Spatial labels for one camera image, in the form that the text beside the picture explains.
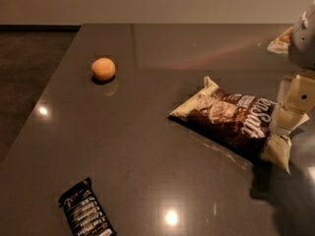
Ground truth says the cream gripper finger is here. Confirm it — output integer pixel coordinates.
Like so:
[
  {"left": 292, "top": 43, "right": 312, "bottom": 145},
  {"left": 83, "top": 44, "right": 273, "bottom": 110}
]
[{"left": 270, "top": 72, "right": 315, "bottom": 134}]

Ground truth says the orange fruit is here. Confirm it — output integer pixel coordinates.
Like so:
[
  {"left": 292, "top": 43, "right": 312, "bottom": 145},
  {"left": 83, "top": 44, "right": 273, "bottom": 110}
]
[{"left": 92, "top": 58, "right": 116, "bottom": 81}]

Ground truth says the small yellow snack packet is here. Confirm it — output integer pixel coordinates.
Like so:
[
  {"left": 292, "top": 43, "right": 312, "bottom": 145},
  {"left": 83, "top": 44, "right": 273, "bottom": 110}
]
[{"left": 267, "top": 27, "right": 293, "bottom": 54}]

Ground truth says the brown chip bag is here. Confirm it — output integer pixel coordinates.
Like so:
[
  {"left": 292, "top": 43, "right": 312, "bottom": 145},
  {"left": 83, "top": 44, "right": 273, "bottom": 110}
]
[{"left": 168, "top": 76, "right": 310, "bottom": 175}]

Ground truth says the black snack bar wrapper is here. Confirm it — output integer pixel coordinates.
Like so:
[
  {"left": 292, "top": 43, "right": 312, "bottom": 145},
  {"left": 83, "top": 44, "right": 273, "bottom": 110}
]
[{"left": 59, "top": 178, "right": 117, "bottom": 236}]

